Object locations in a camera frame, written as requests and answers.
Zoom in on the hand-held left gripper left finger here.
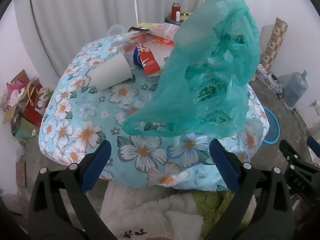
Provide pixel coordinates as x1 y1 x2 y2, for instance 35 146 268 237
27 140 118 240

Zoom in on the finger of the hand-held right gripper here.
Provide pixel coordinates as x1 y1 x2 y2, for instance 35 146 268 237
307 136 320 157
279 139 320 200

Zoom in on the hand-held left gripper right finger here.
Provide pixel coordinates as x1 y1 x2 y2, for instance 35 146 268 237
205 139 295 240

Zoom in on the blue plastic basket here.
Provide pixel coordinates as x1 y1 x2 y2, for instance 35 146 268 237
260 106 280 145

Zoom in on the white paper cup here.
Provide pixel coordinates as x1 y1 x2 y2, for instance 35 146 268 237
89 53 132 92

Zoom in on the green plastic bag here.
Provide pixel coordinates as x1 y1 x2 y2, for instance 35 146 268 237
122 0 261 138

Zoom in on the red and white paper packet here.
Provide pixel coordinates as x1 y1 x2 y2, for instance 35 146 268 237
136 42 162 77

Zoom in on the green fluffy cloth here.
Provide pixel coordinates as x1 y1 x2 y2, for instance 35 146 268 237
195 190 255 240

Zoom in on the floral blue blanket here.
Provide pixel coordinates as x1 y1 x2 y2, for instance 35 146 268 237
39 34 270 192

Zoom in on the blue water jug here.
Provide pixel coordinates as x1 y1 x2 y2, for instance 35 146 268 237
283 70 308 108

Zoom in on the white fluffy blanket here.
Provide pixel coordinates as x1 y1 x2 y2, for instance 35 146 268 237
100 182 255 240

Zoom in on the red brick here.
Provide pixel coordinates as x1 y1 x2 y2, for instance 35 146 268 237
16 161 27 187

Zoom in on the green and gold box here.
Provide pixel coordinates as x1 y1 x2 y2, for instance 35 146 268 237
12 120 39 138

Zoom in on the red gift bag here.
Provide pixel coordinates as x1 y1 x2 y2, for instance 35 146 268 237
24 79 50 128

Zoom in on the metal bowl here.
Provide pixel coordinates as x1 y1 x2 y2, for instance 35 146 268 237
11 114 24 133

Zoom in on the patterned paper roll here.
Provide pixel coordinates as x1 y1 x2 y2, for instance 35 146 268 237
260 17 288 72

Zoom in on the clear bag with red print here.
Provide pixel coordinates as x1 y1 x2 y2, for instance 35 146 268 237
130 34 175 73

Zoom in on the clear plastic container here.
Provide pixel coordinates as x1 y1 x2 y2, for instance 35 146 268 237
107 24 128 37

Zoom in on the clear bag with pink print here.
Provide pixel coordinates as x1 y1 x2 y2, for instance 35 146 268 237
150 22 181 40

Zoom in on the white curtain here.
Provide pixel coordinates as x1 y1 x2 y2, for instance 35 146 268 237
14 0 244 80

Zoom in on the grey cabinet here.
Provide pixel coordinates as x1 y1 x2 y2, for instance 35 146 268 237
164 17 183 27

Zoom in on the red thermos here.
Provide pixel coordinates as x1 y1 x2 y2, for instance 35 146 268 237
171 2 180 20

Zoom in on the black cable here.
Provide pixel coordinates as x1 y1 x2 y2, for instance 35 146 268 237
267 72 284 100

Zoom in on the beige cord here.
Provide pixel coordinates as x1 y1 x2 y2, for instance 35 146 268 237
133 0 140 26

